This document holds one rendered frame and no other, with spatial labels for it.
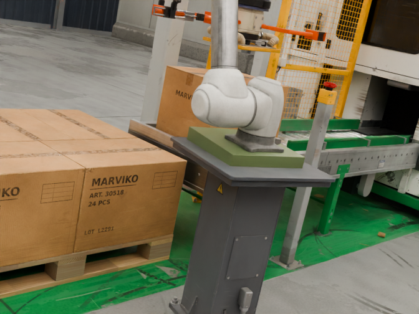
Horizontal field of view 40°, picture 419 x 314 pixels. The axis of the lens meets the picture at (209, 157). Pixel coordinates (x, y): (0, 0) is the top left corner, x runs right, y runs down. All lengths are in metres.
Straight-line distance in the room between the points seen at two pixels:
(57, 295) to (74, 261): 0.17
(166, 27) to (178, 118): 1.20
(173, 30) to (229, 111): 2.12
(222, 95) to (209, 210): 0.54
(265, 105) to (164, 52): 2.04
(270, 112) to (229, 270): 0.65
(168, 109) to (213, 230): 0.99
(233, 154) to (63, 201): 0.79
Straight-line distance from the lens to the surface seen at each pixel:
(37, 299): 2.56
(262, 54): 6.25
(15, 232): 2.44
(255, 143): 2.23
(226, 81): 2.08
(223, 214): 2.28
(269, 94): 2.20
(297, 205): 3.20
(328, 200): 3.86
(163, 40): 4.16
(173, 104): 3.11
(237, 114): 2.10
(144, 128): 3.18
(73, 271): 2.69
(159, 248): 2.97
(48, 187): 2.43
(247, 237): 2.32
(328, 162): 3.63
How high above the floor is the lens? 1.29
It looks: 14 degrees down
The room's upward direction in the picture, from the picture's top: 11 degrees clockwise
